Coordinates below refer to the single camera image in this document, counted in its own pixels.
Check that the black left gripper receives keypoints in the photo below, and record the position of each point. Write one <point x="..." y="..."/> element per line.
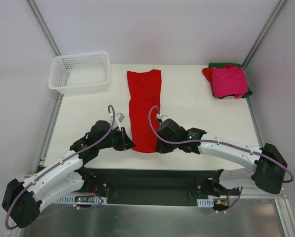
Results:
<point x="124" y="140"/>

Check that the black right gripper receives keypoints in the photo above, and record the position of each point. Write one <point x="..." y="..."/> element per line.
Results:
<point x="162" y="144"/>

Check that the red t shirt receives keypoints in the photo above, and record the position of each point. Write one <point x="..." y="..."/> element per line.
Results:
<point x="145" y="92"/>
<point x="207" y="72"/>

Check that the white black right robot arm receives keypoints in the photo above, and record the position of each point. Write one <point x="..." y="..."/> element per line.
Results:
<point x="261" y="167"/>

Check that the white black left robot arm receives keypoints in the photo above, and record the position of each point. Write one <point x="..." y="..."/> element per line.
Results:
<point x="24" y="200"/>

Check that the folded red t shirt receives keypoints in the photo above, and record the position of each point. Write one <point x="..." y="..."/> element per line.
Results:
<point x="207" y="72"/>

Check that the folded pink t shirt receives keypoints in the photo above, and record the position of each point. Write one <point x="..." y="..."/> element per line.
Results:
<point x="229" y="81"/>

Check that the folded green t shirt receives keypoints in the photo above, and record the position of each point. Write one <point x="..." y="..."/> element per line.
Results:
<point x="246" y="95"/>

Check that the white perforated plastic basket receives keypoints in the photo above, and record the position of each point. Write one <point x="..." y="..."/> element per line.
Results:
<point x="79" y="74"/>

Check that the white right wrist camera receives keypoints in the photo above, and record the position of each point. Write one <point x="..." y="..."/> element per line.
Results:
<point x="161" y="118"/>

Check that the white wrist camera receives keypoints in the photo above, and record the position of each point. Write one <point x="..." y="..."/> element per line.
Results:
<point x="161" y="118"/>
<point x="118" y="120"/>

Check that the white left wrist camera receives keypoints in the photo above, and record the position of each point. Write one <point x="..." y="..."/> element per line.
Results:
<point x="118" y="120"/>

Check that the right white cable duct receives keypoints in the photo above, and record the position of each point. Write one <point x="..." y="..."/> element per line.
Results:
<point x="205" y="203"/>

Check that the white cable duct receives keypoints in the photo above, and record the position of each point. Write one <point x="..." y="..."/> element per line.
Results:
<point x="81" y="199"/>
<point x="205" y="203"/>

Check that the left white cable duct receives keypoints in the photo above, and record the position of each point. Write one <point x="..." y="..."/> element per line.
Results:
<point x="81" y="199"/>

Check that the aluminium side rail left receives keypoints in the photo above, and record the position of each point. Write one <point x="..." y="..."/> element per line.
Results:
<point x="48" y="133"/>

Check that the aluminium side rail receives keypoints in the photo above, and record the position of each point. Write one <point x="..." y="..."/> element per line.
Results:
<point x="48" y="133"/>
<point x="260" y="142"/>

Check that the aluminium side rail right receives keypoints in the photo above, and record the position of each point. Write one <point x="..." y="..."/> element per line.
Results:
<point x="260" y="142"/>

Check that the aluminium frame post right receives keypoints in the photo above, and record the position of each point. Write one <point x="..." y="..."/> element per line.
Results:
<point x="264" y="31"/>

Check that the aluminium frame post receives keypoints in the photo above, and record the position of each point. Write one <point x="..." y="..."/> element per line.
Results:
<point x="264" y="31"/>
<point x="43" y="26"/>

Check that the aluminium frame post left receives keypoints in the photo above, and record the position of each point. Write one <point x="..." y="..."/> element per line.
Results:
<point x="43" y="26"/>

